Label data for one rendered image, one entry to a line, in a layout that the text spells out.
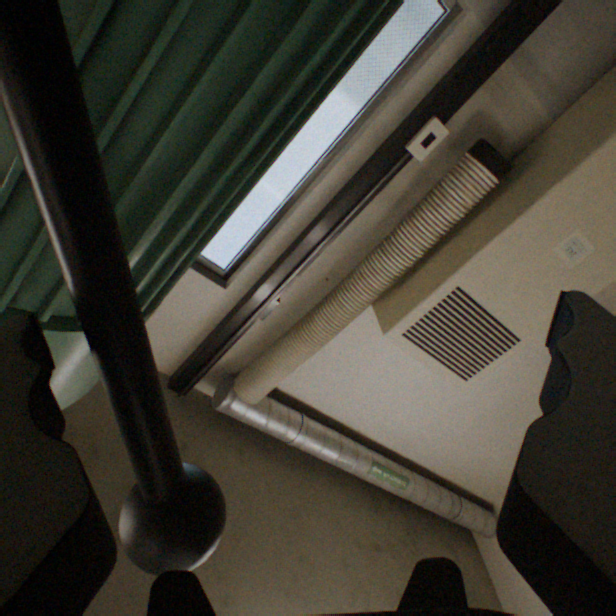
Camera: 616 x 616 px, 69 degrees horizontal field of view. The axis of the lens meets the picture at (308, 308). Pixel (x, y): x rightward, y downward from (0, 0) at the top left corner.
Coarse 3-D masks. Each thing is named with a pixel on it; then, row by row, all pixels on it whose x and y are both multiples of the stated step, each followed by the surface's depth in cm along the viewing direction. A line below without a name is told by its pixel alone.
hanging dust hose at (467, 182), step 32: (480, 160) 148; (448, 192) 154; (480, 192) 153; (416, 224) 161; (448, 224) 158; (384, 256) 166; (416, 256) 166; (352, 288) 174; (384, 288) 173; (320, 320) 181; (352, 320) 182; (288, 352) 188; (256, 384) 196
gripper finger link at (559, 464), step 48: (576, 336) 9; (576, 384) 8; (528, 432) 7; (576, 432) 7; (528, 480) 6; (576, 480) 6; (528, 528) 6; (576, 528) 6; (528, 576) 7; (576, 576) 6
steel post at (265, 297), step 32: (512, 0) 136; (544, 0) 131; (512, 32) 135; (480, 64) 139; (448, 96) 144; (416, 128) 148; (384, 160) 154; (352, 192) 159; (320, 224) 165; (288, 256) 171; (256, 288) 180; (224, 320) 190; (256, 320) 187; (192, 352) 202; (224, 352) 195; (192, 384) 204
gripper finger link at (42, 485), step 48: (0, 336) 10; (0, 384) 8; (48, 384) 9; (0, 432) 7; (48, 432) 9; (0, 480) 7; (48, 480) 7; (0, 528) 6; (48, 528) 6; (96, 528) 6; (0, 576) 5; (48, 576) 6; (96, 576) 7
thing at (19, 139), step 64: (0, 0) 7; (0, 64) 7; (64, 64) 8; (64, 128) 8; (64, 192) 9; (64, 256) 9; (128, 320) 11; (128, 384) 11; (128, 448) 13; (128, 512) 14; (192, 512) 14
